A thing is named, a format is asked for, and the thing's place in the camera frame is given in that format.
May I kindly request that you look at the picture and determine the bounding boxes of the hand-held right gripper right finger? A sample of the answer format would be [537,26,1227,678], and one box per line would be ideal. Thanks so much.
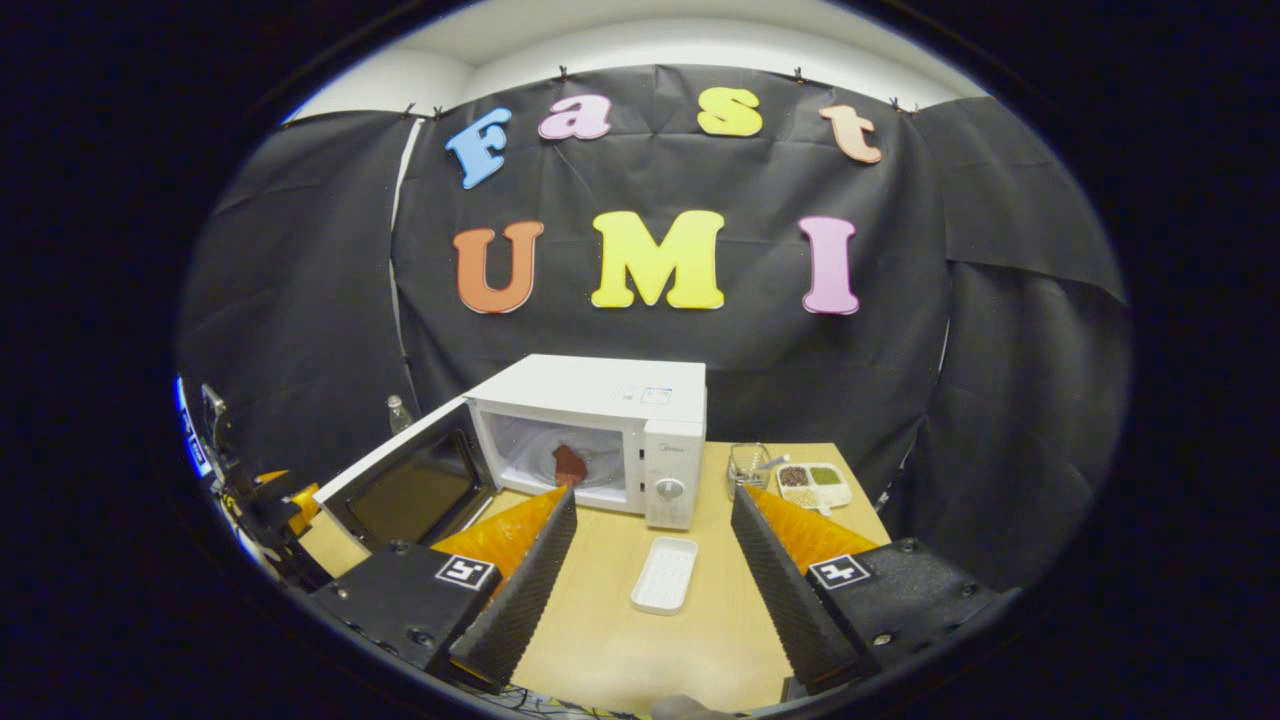
[731,485,1021,696]

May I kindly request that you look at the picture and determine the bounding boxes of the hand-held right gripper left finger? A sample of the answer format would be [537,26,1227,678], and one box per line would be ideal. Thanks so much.
[308,487,579,693]

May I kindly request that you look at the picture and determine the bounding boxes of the white microwave oven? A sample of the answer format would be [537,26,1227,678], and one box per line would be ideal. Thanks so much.
[313,353,707,553]

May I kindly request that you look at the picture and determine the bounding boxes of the white rectangular tray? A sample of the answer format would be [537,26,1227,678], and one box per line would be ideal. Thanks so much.
[631,537,699,615]

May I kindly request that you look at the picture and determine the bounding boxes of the white divided dish of grains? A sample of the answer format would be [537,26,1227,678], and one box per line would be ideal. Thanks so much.
[776,462,853,516]

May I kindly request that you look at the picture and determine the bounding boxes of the black backdrop cloth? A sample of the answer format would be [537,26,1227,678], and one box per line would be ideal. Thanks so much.
[175,65,1131,591]

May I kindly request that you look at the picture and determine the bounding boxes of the metal wire utensil holder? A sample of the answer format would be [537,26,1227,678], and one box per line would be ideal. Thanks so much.
[727,443,773,501]

